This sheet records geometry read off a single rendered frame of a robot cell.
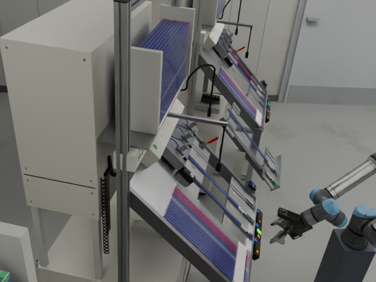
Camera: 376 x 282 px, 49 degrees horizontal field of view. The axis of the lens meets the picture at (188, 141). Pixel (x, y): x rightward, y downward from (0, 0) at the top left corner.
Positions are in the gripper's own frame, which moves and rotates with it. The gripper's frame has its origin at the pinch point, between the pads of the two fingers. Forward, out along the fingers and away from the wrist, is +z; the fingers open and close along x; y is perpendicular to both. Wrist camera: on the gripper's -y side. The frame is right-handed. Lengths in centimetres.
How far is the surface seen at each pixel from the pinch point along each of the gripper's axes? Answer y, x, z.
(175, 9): -108, 31, -28
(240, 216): -11.7, 7.0, 9.9
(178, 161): -60, -6, 5
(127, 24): -116, -42, -39
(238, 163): -14, 57, 15
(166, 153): -66, -6, 6
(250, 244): -3.5, -6.8, 8.3
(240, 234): -10.0, -4.8, 9.9
